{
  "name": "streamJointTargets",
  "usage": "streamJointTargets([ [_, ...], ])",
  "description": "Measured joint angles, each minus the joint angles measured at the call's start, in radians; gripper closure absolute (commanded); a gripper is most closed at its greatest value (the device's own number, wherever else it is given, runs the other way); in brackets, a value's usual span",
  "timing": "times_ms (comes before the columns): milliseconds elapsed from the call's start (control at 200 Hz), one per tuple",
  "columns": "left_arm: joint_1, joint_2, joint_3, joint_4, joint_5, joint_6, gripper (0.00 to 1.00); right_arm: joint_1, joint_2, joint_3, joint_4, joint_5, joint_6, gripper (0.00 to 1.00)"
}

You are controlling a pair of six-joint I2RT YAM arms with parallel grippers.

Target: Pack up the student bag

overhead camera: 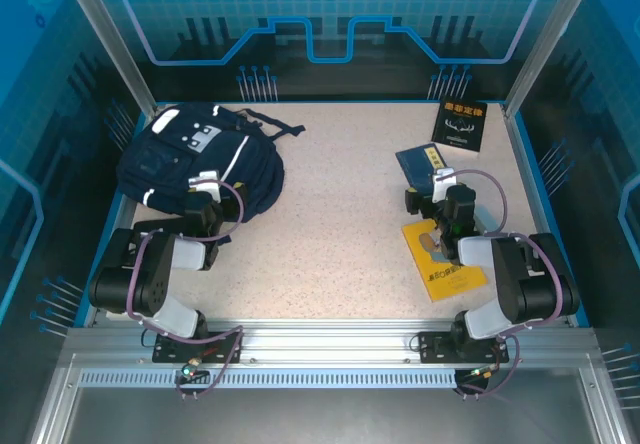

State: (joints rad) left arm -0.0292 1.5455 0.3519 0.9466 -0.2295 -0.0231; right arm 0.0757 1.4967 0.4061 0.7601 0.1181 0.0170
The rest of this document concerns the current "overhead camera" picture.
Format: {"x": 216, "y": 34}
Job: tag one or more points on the grey blue case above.
{"x": 482, "y": 221}

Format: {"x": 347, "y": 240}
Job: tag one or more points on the blue book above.
{"x": 417, "y": 164}

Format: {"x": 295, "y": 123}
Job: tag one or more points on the navy blue backpack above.
{"x": 165, "y": 164}

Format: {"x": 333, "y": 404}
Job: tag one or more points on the black book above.
{"x": 460, "y": 124}

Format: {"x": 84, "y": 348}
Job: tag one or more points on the yellow cartoon cover book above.
{"x": 450, "y": 284}

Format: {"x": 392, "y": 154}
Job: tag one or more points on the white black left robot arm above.
{"x": 125, "y": 284}

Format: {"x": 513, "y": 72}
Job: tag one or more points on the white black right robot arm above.
{"x": 525, "y": 284}

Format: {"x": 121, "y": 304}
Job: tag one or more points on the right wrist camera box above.
{"x": 444, "y": 181}

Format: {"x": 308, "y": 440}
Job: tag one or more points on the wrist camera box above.
{"x": 206, "y": 184}
{"x": 444, "y": 181}

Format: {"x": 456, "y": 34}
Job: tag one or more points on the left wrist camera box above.
{"x": 206, "y": 184}

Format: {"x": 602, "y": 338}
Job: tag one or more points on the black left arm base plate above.
{"x": 220, "y": 346}

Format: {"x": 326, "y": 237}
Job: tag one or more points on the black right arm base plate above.
{"x": 435, "y": 346}

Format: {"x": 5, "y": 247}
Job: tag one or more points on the aluminium mounting rail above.
{"x": 325, "y": 336}

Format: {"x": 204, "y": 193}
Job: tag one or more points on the aluminium frame post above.
{"x": 550, "y": 39}
{"x": 107, "y": 39}

